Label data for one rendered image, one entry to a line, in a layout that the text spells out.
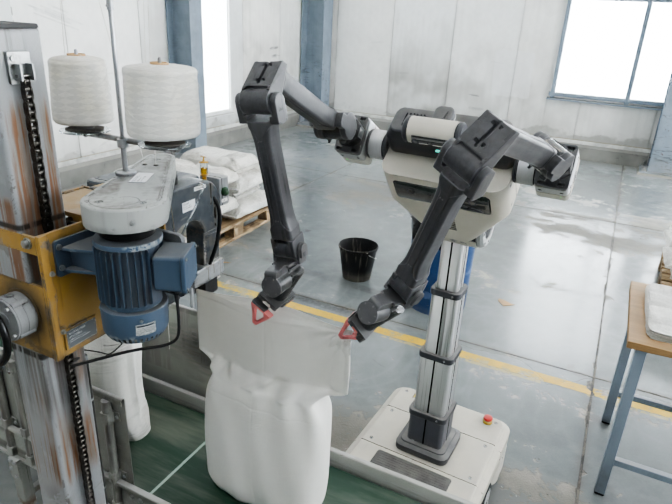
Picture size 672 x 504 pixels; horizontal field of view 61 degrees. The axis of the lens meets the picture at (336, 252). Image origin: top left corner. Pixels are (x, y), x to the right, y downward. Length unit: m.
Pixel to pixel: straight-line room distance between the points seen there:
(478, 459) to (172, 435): 1.15
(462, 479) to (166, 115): 1.64
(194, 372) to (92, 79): 1.30
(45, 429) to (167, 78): 0.95
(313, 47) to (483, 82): 2.90
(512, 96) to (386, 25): 2.33
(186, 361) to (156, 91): 1.35
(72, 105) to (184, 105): 0.31
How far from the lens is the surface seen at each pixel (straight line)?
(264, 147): 1.34
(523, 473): 2.79
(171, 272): 1.30
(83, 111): 1.51
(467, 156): 1.11
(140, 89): 1.32
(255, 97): 1.31
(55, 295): 1.43
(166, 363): 2.49
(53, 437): 1.69
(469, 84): 9.50
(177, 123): 1.32
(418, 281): 1.32
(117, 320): 1.37
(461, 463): 2.35
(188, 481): 2.06
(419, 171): 1.69
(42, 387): 1.61
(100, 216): 1.26
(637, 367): 2.47
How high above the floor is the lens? 1.80
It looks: 23 degrees down
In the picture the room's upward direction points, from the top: 3 degrees clockwise
